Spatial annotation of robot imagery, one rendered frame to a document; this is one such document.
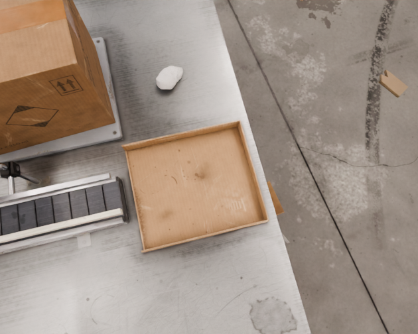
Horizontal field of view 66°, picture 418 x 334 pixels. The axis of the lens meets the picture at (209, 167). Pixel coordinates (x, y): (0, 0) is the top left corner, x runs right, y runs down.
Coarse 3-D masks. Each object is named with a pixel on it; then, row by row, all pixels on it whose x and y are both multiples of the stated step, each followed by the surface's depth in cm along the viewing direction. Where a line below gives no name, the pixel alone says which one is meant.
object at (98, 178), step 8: (96, 176) 67; (104, 176) 67; (56, 184) 66; (64, 184) 66; (72, 184) 66; (80, 184) 66; (24, 192) 66; (32, 192) 66; (40, 192) 66; (48, 192) 66; (0, 200) 65; (8, 200) 65; (16, 200) 66
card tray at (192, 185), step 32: (224, 128) 83; (128, 160) 81; (160, 160) 81; (192, 160) 82; (224, 160) 82; (160, 192) 79; (192, 192) 80; (224, 192) 80; (256, 192) 80; (160, 224) 77; (192, 224) 78; (224, 224) 78; (256, 224) 76
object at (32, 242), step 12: (108, 180) 75; (120, 180) 78; (60, 192) 74; (0, 204) 73; (12, 204) 73; (84, 228) 72; (96, 228) 72; (108, 228) 77; (24, 240) 71; (36, 240) 71; (48, 240) 72
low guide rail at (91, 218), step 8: (88, 216) 69; (96, 216) 69; (104, 216) 70; (112, 216) 71; (56, 224) 69; (64, 224) 69; (72, 224) 69; (80, 224) 71; (24, 232) 68; (32, 232) 68; (40, 232) 68; (0, 240) 68; (8, 240) 68
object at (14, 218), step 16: (80, 192) 74; (96, 192) 74; (112, 192) 74; (16, 208) 73; (32, 208) 73; (48, 208) 73; (64, 208) 73; (80, 208) 73; (96, 208) 73; (112, 208) 73; (0, 224) 72; (16, 224) 72; (32, 224) 72; (48, 224) 72; (16, 240) 71
